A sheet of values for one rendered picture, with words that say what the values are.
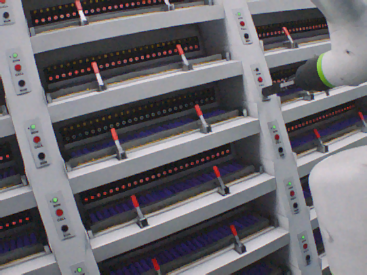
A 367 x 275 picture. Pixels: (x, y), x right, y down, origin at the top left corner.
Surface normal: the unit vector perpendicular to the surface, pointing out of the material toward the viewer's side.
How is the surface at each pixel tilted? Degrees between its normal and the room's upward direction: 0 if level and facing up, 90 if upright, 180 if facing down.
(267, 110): 90
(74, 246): 90
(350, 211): 88
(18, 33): 90
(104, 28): 107
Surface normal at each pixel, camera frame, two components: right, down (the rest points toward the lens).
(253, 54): 0.38, -0.09
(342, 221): -0.73, 0.22
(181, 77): 0.45, 0.19
